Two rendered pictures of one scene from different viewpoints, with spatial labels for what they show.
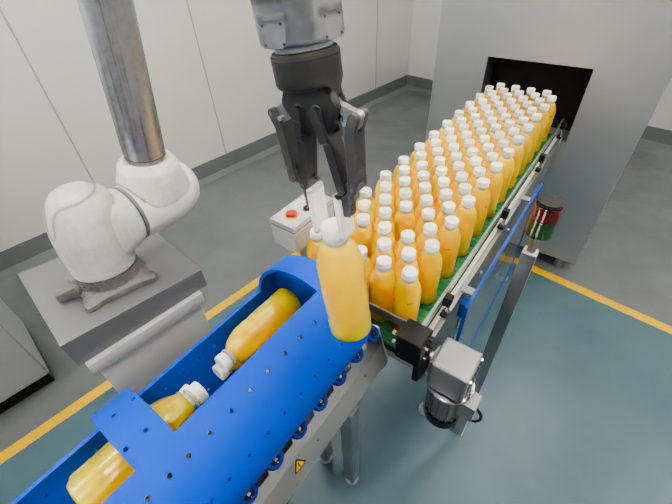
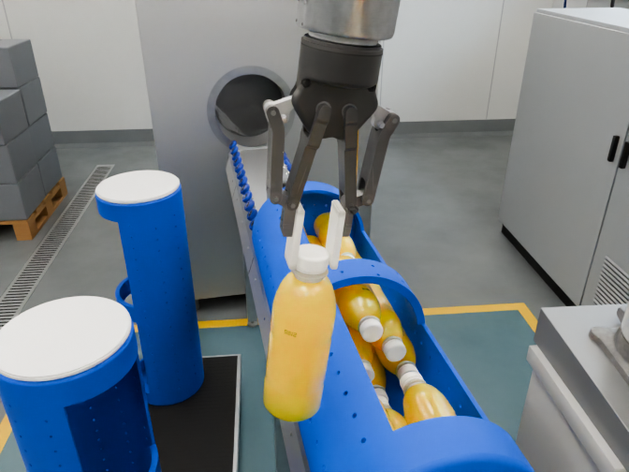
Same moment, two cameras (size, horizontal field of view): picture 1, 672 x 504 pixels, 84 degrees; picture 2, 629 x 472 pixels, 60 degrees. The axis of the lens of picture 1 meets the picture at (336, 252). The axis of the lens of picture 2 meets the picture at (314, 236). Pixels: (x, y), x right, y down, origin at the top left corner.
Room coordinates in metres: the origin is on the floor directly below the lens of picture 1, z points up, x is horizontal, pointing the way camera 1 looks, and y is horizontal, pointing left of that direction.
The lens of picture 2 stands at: (0.75, -0.40, 1.75)
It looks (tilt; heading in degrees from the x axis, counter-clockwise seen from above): 28 degrees down; 129
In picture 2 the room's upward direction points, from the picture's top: straight up
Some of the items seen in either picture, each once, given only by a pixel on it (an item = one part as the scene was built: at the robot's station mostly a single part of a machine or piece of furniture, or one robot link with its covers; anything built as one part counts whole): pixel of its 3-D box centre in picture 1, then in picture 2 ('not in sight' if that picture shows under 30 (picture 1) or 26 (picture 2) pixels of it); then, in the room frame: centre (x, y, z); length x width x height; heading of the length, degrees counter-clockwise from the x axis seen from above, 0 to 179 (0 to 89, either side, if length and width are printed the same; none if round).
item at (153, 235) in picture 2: not in sight; (155, 293); (-0.82, 0.57, 0.59); 0.28 x 0.28 x 0.88
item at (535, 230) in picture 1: (541, 225); not in sight; (0.73, -0.52, 1.18); 0.06 x 0.06 x 0.05
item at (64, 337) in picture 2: not in sight; (63, 334); (-0.25, -0.01, 1.03); 0.28 x 0.28 x 0.01
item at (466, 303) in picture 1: (488, 282); not in sight; (0.99, -0.59, 0.70); 0.80 x 0.05 x 0.50; 142
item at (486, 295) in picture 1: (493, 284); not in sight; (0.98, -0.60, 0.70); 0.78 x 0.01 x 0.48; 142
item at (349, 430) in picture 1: (350, 448); not in sight; (0.56, -0.01, 0.31); 0.06 x 0.06 x 0.63; 52
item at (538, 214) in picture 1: (546, 210); not in sight; (0.73, -0.52, 1.23); 0.06 x 0.06 x 0.04
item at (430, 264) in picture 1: (427, 273); not in sight; (0.77, -0.26, 1.00); 0.07 x 0.07 x 0.19
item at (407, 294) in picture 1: (406, 301); not in sight; (0.66, -0.18, 1.00); 0.07 x 0.07 x 0.19
